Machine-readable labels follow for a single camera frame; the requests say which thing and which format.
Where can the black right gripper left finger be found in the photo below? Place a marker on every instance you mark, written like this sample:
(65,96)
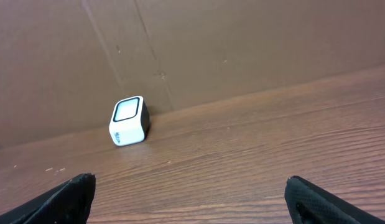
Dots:
(69,202)

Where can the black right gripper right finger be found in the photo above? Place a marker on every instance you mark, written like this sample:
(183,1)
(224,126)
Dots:
(310,204)

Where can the white barcode scanner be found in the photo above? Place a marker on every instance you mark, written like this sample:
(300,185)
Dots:
(130,121)

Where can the brown cardboard backboard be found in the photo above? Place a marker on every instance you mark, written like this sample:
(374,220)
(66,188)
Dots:
(64,64)

